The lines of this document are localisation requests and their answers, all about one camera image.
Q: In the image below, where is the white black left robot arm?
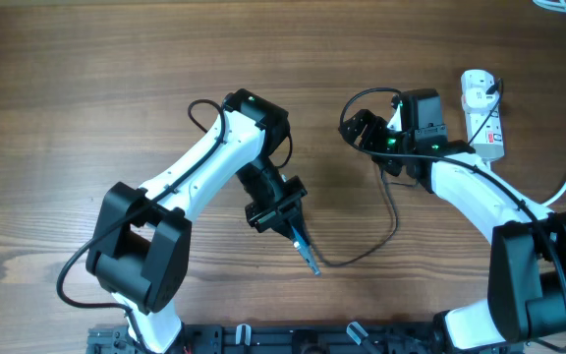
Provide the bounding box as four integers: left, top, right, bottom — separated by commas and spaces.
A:
85, 88, 320, 353

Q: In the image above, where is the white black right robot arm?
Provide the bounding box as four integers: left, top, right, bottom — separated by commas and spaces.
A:
338, 88, 566, 353

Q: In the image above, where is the black USB charging cable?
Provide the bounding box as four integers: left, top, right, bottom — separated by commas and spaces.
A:
307, 78, 505, 269

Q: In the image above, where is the white USB charger plug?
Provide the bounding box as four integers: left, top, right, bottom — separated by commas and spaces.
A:
461, 87, 497, 113

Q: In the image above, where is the white power strip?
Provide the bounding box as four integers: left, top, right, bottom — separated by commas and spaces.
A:
461, 69, 505, 165

